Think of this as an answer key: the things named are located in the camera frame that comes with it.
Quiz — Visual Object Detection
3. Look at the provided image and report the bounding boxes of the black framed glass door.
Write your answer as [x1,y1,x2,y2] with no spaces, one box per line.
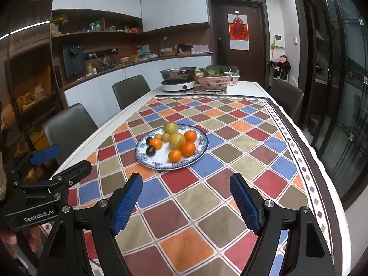
[292,0,368,207]

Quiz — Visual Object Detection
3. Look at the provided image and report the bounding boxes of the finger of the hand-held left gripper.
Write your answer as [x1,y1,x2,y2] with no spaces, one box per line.
[13,159,92,207]
[6,145,61,179]

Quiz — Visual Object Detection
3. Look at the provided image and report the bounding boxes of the person's left forearm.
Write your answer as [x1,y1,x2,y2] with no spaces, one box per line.
[0,149,8,203]

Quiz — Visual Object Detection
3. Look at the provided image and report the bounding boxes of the pink item on rack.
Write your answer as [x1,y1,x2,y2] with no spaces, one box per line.
[270,55,291,79]

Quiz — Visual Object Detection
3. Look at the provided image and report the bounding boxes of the person's left hand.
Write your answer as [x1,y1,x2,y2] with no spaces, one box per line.
[0,226,43,261]

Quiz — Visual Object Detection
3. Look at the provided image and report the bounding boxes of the red and white door poster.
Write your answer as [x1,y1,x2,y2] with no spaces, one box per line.
[228,14,250,50]

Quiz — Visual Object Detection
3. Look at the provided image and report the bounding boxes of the white lower cabinets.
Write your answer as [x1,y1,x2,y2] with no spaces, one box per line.
[64,55,213,118]

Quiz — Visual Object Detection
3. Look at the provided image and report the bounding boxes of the green pear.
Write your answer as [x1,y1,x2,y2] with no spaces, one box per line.
[163,121,178,135]

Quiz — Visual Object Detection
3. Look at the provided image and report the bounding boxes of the large yellow pear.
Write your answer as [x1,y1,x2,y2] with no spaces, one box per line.
[168,132,186,151]

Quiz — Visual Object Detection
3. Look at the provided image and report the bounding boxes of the white cabinets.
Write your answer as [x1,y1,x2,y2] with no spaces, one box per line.
[64,55,213,118]
[52,0,209,33]

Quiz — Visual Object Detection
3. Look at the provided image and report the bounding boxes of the black power strip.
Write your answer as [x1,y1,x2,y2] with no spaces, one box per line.
[83,48,119,59]

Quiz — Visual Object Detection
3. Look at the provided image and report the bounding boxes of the blue patterned white plate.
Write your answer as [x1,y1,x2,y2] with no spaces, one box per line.
[135,124,209,170]

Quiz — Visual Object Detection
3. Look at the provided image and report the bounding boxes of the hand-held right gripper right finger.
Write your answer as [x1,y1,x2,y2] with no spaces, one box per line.
[229,172,337,276]

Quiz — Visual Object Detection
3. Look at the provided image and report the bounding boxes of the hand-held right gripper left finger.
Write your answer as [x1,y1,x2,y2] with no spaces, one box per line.
[36,172,144,276]

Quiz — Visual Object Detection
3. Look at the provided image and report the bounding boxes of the steel pot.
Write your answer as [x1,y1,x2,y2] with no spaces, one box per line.
[160,67,197,81]

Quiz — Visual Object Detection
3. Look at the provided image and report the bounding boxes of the white induction cooker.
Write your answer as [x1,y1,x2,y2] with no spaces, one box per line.
[161,80,196,92]

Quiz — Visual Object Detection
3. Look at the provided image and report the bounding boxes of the green leafy vegetables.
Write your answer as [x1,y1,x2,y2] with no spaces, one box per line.
[198,67,232,78]

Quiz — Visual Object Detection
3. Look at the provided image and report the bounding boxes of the black water dispenser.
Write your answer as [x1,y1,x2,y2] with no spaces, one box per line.
[63,44,87,78]

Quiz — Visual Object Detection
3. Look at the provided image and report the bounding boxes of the brown door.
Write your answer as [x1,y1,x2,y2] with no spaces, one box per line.
[207,0,269,88]

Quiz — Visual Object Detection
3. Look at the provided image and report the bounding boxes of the white upper cabinets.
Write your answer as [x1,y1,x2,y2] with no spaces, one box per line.
[52,0,209,33]

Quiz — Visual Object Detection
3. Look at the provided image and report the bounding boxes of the pink plastic basket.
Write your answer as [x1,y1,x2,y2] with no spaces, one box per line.
[195,73,233,91]

